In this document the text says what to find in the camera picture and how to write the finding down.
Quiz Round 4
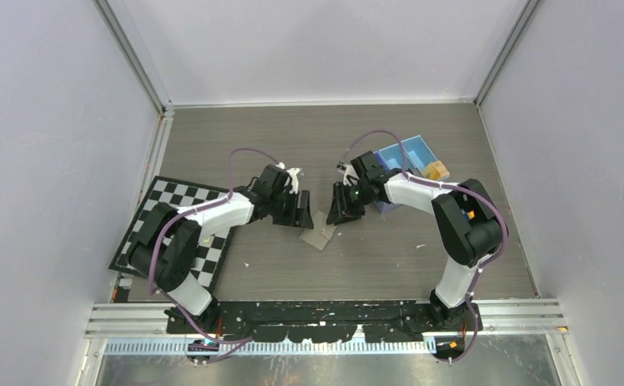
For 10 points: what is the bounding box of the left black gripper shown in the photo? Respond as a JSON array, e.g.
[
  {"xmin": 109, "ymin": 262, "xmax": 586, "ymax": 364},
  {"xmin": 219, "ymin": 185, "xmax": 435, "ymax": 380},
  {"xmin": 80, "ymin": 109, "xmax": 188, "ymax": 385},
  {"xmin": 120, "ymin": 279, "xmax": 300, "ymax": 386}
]
[{"xmin": 269, "ymin": 188, "xmax": 313, "ymax": 229}]

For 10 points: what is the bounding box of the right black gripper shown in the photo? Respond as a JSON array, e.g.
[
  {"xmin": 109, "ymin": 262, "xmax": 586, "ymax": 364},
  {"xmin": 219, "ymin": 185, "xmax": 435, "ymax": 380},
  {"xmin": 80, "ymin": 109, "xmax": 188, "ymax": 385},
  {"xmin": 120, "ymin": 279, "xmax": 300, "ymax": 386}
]
[{"xmin": 326, "ymin": 180, "xmax": 372, "ymax": 226}]

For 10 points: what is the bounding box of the grey blue card holder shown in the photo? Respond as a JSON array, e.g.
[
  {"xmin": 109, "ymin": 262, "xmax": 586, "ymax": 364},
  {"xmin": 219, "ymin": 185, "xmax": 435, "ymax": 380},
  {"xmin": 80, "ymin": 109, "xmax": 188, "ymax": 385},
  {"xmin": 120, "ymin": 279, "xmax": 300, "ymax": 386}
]
[{"xmin": 298, "ymin": 211, "xmax": 338, "ymax": 251}]

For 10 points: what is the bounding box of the orange VIP card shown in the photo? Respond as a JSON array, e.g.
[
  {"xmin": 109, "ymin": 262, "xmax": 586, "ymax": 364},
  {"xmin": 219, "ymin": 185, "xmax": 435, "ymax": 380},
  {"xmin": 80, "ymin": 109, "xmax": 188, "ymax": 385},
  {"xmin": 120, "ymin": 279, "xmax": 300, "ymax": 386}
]
[{"xmin": 422, "ymin": 160, "xmax": 450, "ymax": 181}]

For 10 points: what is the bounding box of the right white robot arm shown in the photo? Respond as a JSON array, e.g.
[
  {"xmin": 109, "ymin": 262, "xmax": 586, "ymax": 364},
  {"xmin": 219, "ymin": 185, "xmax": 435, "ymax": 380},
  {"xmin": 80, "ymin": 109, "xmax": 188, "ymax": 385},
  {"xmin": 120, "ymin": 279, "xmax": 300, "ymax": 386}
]
[{"xmin": 326, "ymin": 152, "xmax": 508, "ymax": 331}]

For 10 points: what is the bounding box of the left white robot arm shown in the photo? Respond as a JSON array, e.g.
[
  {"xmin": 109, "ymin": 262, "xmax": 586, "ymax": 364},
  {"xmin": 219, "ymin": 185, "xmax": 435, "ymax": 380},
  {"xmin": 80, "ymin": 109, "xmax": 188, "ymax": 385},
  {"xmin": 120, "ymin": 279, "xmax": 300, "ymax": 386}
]
[{"xmin": 125, "ymin": 163, "xmax": 314, "ymax": 333}]

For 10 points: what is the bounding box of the black white checkerboard mat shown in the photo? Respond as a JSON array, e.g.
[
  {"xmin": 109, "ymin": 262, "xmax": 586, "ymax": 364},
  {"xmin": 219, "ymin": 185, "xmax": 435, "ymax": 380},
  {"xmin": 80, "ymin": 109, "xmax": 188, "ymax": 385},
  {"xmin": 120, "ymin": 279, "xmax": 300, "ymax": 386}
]
[{"xmin": 109, "ymin": 176, "xmax": 248, "ymax": 293}]

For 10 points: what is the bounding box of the blue three-compartment tray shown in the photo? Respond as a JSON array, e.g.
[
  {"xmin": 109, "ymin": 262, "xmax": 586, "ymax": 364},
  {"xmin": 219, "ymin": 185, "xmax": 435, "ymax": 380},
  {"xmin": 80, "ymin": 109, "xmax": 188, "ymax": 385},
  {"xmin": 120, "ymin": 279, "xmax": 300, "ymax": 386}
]
[{"xmin": 370, "ymin": 135, "xmax": 450, "ymax": 214}]

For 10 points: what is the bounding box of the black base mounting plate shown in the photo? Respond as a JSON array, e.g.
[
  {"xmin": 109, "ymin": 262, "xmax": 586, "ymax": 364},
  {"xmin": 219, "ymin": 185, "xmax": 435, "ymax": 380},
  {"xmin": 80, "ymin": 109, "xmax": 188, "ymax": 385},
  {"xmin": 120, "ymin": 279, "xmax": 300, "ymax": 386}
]
[{"xmin": 165, "ymin": 300, "xmax": 482, "ymax": 343}]

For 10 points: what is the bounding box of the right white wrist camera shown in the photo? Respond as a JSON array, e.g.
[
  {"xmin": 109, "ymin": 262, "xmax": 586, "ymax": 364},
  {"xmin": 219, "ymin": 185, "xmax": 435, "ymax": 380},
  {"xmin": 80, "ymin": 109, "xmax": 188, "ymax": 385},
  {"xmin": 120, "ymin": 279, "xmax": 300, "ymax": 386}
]
[{"xmin": 336, "ymin": 162, "xmax": 359, "ymax": 186}]

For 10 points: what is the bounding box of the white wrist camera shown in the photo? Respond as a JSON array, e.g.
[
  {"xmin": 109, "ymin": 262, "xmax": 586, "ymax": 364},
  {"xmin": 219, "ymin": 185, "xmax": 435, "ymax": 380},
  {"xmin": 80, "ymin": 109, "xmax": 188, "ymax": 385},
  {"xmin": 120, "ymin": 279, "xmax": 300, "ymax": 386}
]
[
  {"xmin": 336, "ymin": 162, "xmax": 359, "ymax": 186},
  {"xmin": 286, "ymin": 167, "xmax": 302, "ymax": 194}
]

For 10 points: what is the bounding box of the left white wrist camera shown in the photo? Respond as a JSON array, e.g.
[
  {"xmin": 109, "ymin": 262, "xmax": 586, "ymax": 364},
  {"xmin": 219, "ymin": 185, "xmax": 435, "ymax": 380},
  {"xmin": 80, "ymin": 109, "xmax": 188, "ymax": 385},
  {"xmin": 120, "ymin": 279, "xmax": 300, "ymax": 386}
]
[{"xmin": 286, "ymin": 167, "xmax": 302, "ymax": 194}]

